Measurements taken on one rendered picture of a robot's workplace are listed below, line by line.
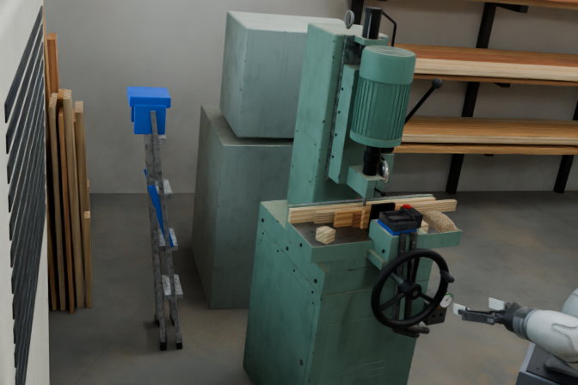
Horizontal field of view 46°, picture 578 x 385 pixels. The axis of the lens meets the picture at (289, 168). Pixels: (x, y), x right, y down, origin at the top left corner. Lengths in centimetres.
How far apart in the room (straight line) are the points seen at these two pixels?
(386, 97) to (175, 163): 265
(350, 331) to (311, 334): 14
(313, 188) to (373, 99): 48
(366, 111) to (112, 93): 251
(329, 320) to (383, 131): 67
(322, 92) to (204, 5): 208
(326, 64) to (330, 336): 94
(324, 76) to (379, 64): 29
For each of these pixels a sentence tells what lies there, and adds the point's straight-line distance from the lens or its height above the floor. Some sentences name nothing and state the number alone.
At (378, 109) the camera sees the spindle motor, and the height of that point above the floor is 133.
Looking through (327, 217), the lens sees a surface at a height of 92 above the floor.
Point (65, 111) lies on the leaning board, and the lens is 305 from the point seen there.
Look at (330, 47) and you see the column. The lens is 237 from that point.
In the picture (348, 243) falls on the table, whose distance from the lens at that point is 223.
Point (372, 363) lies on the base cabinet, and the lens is 258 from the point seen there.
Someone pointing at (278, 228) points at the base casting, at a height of 78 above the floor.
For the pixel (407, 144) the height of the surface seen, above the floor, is 54.
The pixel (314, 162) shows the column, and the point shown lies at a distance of 248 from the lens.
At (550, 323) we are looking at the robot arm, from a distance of 189.
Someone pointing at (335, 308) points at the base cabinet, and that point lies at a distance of 234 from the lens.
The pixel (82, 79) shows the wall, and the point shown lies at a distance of 442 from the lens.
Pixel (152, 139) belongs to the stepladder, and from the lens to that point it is 274.
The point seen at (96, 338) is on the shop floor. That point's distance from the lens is 326.
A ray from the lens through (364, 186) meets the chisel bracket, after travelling 233.
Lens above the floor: 188
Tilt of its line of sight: 21 degrees down
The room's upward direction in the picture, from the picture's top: 7 degrees clockwise
